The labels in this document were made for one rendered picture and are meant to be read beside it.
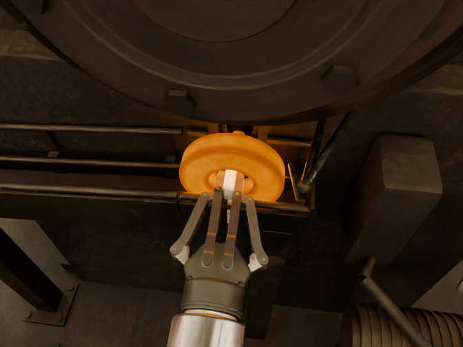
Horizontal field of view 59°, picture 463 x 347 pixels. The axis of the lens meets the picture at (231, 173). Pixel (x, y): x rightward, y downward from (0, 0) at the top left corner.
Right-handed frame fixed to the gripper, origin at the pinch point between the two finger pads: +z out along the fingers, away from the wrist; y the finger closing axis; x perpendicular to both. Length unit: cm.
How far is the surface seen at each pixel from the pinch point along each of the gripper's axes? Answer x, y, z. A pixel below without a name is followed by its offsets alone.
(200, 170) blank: 1.7, -4.3, -1.0
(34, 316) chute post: -73, -58, -12
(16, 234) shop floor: -76, -76, 13
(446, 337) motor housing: -20.4, 36.9, -14.7
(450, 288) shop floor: -76, 66, 12
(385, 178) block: 5.3, 20.2, -1.6
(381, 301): -14.7, 24.9, -11.7
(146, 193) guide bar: -3.4, -12.6, -3.0
